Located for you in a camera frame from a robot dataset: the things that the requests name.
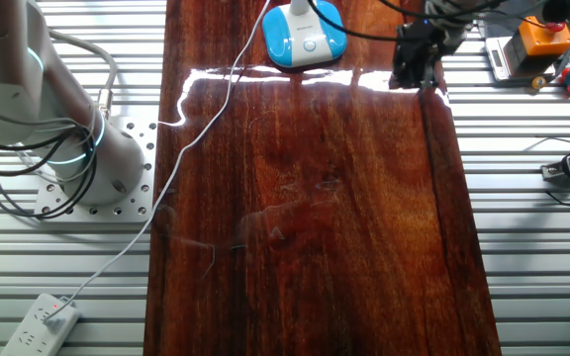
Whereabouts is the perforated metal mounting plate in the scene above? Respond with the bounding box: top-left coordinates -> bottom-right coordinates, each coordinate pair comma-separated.
34,116 -> 158,223

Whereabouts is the white lamp power cable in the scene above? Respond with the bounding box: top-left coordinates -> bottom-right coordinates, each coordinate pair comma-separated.
42,0 -> 272,325

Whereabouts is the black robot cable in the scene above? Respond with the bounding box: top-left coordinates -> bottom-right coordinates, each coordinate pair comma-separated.
0,123 -> 93,179
0,142 -> 99,222

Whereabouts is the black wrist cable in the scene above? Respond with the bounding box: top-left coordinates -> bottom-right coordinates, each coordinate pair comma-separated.
307,0 -> 400,44

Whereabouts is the white power strip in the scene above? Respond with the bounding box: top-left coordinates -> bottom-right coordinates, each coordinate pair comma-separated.
0,293 -> 82,356

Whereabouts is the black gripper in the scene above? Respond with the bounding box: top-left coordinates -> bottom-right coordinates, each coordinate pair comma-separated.
391,22 -> 445,93

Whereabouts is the grey robot cable with connector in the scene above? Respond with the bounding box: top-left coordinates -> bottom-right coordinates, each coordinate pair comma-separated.
47,28 -> 119,120

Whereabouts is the brown wooden board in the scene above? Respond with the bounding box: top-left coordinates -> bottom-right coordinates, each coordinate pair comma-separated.
143,0 -> 503,356

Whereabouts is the blue and white lamp base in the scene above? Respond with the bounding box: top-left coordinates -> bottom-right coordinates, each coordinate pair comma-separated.
261,0 -> 349,69

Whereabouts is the white digital scale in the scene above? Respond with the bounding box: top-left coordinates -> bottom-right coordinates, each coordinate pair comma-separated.
485,35 -> 563,83

